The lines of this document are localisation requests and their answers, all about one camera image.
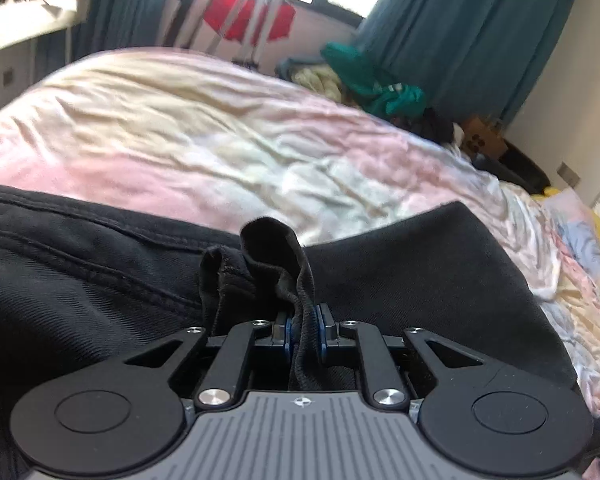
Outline brown paper bag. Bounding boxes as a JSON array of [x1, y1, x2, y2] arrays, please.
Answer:
[[460, 115, 508, 159]]

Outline silver tripod stand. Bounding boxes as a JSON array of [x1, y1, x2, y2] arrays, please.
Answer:
[[206, 0, 283, 72]]

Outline pastel tie-dye pillow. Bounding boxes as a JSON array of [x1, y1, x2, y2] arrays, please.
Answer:
[[542, 188, 600, 276]]

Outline wall switch plate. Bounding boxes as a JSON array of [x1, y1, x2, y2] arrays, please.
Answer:
[[556, 162, 581, 188]]

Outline black armchair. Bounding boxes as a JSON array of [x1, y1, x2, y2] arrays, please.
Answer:
[[472, 141, 550, 195]]

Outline black ribbed pants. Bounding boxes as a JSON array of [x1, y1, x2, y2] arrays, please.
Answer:
[[0, 185, 577, 479]]

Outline pale yellow clothes pile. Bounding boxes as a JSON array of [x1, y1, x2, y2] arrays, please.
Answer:
[[291, 64, 343, 103]]

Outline green garment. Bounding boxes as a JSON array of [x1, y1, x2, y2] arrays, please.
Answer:
[[321, 42, 428, 120]]

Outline teal curtain left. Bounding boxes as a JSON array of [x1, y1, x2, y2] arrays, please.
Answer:
[[71, 0, 166, 61]]

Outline teal curtain right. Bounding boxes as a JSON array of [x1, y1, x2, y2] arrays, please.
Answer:
[[354, 0, 574, 124]]

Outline teal curtain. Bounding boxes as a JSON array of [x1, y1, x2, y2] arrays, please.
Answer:
[[354, 0, 574, 124], [71, 0, 166, 61]]

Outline white drawer desk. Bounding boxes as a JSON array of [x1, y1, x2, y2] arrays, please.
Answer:
[[0, 0, 91, 108]]

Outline pastel tie-dye bed sheet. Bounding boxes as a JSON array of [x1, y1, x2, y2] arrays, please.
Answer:
[[0, 48, 600, 414]]

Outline red cloth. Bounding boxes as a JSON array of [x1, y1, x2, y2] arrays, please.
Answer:
[[204, 0, 296, 42]]

